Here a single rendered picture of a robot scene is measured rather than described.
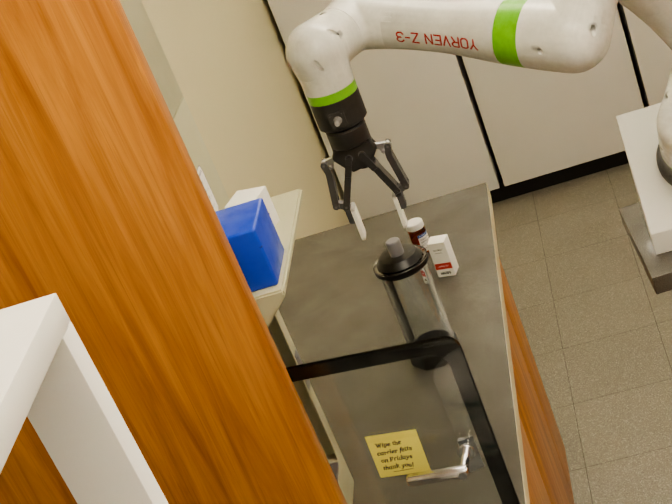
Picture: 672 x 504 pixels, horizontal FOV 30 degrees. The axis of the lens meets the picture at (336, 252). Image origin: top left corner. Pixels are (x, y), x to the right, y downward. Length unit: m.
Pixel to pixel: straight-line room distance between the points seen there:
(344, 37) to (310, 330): 0.79
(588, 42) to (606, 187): 2.95
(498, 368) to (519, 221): 2.57
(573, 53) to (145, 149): 0.82
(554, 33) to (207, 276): 0.77
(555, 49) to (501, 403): 0.65
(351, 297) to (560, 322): 1.54
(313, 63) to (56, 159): 0.74
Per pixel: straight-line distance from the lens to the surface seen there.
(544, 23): 2.09
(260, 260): 1.68
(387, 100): 4.90
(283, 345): 2.11
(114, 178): 1.55
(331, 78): 2.20
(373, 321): 2.70
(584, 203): 4.93
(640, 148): 2.63
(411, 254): 2.37
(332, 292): 2.87
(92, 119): 1.53
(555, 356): 4.09
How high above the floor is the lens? 2.25
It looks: 26 degrees down
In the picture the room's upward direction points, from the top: 22 degrees counter-clockwise
